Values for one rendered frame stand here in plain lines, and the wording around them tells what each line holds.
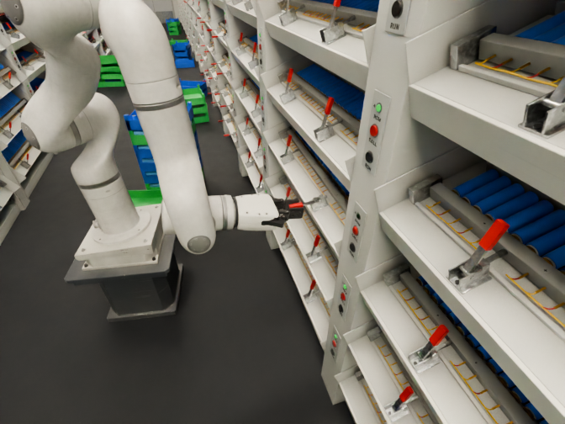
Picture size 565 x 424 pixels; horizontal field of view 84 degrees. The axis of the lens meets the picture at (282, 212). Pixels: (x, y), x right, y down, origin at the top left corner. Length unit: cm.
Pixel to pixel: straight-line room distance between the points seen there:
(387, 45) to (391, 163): 15
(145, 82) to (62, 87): 30
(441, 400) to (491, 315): 19
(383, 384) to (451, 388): 22
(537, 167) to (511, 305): 16
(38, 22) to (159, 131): 24
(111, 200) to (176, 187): 48
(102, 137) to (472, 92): 91
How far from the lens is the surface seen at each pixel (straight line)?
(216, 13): 246
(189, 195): 62
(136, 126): 180
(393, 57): 47
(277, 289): 133
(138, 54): 59
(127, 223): 113
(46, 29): 70
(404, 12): 45
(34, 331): 152
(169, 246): 116
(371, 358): 79
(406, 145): 48
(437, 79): 44
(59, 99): 90
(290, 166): 101
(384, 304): 63
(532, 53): 41
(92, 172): 104
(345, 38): 66
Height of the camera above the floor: 104
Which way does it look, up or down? 37 degrees down
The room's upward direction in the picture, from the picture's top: straight up
